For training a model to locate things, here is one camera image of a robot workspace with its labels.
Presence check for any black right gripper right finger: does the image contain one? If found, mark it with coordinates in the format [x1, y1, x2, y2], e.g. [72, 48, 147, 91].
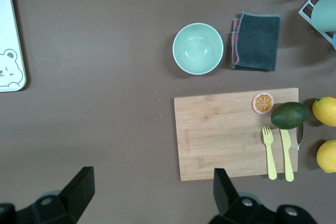
[209, 168, 320, 224]

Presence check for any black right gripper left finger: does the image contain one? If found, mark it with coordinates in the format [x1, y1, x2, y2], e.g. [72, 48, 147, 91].
[15, 166, 96, 224]

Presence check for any yellow plastic fork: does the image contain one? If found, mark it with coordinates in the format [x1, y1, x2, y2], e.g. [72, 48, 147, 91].
[261, 125, 278, 180]

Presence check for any wooden cutting board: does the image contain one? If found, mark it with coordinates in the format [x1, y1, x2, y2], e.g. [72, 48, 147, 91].
[173, 88, 305, 182]

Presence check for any yellow plastic knife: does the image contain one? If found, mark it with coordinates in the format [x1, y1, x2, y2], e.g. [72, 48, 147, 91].
[279, 129, 295, 182]

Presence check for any green avocado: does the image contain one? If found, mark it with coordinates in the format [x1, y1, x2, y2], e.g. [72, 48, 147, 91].
[270, 101, 309, 130]

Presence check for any orange fruit slice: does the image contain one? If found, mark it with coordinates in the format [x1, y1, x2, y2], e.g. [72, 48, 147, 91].
[252, 92, 275, 115]

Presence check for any yellow lemon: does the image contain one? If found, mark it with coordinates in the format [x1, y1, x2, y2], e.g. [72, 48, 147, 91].
[316, 140, 336, 174]
[312, 97, 336, 127]

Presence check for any pale green bowl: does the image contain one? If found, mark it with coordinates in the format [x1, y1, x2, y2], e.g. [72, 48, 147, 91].
[172, 23, 224, 75]

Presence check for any dark grey folded cloth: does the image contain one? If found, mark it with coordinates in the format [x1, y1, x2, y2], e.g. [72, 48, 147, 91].
[232, 11, 280, 72]

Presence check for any cream bear print tray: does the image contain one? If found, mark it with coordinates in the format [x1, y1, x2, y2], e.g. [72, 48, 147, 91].
[0, 0, 27, 93]

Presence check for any pink folded cloth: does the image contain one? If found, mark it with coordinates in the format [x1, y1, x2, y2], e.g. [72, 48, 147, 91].
[230, 18, 241, 63]

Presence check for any pale green cup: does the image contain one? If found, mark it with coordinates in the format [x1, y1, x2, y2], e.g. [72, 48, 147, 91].
[311, 0, 336, 33]

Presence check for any white wire rack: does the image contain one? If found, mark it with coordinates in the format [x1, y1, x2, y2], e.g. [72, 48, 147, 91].
[298, 0, 336, 45]

